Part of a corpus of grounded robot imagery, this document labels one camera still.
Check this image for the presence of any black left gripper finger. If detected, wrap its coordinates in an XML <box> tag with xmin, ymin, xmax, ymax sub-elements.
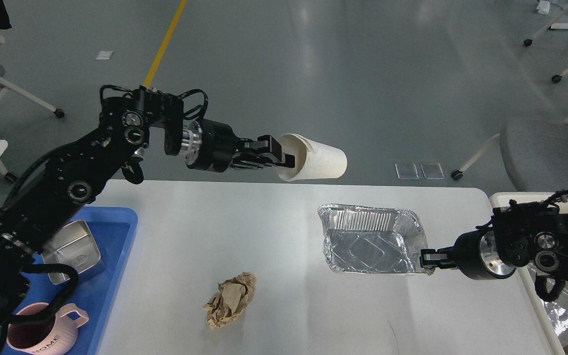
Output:
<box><xmin>243</xmin><ymin>135</ymin><xmax>284</xmax><ymax>162</ymax></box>
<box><xmin>230</xmin><ymin>154</ymin><xmax>295</xmax><ymax>170</ymax></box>

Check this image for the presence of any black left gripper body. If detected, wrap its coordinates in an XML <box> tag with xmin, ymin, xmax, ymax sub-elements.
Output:
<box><xmin>185</xmin><ymin>119</ymin><xmax>252</xmax><ymax>173</ymax></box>

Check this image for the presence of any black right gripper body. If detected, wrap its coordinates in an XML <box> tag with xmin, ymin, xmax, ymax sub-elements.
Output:
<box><xmin>453</xmin><ymin>231</ymin><xmax>516</xmax><ymax>281</ymax></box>

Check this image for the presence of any white paper cup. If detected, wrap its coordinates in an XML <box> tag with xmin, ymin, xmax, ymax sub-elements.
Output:
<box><xmin>276</xmin><ymin>134</ymin><xmax>348</xmax><ymax>182</ymax></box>

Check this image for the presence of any aluminium foil tray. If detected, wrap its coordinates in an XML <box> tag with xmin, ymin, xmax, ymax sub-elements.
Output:
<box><xmin>318</xmin><ymin>204</ymin><xmax>434</xmax><ymax>276</ymax></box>

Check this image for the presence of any brown paper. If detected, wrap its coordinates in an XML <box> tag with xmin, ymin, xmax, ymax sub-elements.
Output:
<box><xmin>203</xmin><ymin>272</ymin><xmax>257</xmax><ymax>329</ymax></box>

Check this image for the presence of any steel rectangular container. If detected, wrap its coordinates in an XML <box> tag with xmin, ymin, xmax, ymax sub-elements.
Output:
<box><xmin>40</xmin><ymin>220</ymin><xmax>106</xmax><ymax>283</ymax></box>

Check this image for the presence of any pink mug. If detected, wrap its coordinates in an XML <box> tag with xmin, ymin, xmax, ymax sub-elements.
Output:
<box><xmin>6</xmin><ymin>303</ymin><xmax>89</xmax><ymax>355</ymax></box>

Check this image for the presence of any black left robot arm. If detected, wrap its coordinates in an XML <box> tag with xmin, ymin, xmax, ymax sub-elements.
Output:
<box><xmin>0</xmin><ymin>85</ymin><xmax>301</xmax><ymax>328</ymax></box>

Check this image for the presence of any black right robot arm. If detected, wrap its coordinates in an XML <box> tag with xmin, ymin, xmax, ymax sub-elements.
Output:
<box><xmin>420</xmin><ymin>189</ymin><xmax>568</xmax><ymax>302</ymax></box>

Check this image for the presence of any floor outlet plate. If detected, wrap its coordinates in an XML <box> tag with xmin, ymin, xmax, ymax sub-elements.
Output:
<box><xmin>394</xmin><ymin>163</ymin><xmax>420</xmax><ymax>180</ymax></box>
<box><xmin>420</xmin><ymin>162</ymin><xmax>445</xmax><ymax>180</ymax></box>

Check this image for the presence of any grey office chair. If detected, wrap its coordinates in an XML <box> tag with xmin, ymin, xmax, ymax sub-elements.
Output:
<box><xmin>451</xmin><ymin>118</ymin><xmax>568</xmax><ymax>192</ymax></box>

